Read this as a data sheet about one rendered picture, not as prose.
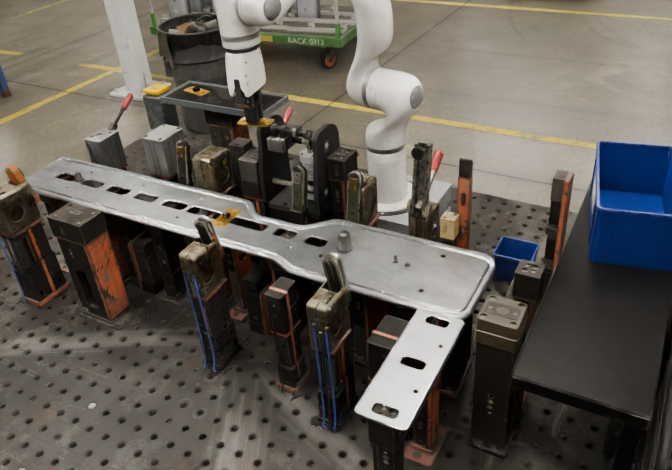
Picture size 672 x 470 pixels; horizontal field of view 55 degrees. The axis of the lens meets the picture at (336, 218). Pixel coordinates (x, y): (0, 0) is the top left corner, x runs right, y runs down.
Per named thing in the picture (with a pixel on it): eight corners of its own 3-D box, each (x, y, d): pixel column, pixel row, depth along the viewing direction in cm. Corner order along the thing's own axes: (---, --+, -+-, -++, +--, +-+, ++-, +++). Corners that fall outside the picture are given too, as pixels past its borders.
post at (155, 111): (170, 215, 223) (140, 96, 199) (184, 205, 228) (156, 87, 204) (186, 220, 219) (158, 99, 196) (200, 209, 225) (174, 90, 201)
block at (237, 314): (225, 316, 176) (206, 229, 160) (252, 289, 185) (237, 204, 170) (241, 322, 174) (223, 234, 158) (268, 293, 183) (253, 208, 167)
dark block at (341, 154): (337, 288, 183) (326, 157, 160) (349, 274, 188) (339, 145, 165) (353, 293, 180) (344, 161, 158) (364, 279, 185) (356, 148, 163)
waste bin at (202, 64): (160, 133, 452) (135, 30, 413) (208, 104, 491) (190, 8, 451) (215, 144, 430) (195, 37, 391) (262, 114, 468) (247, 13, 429)
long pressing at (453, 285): (4, 191, 185) (3, 186, 184) (65, 157, 201) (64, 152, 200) (466, 325, 125) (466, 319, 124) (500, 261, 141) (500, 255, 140)
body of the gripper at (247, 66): (237, 34, 144) (245, 82, 150) (214, 49, 136) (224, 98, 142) (267, 35, 142) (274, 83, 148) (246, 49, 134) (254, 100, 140)
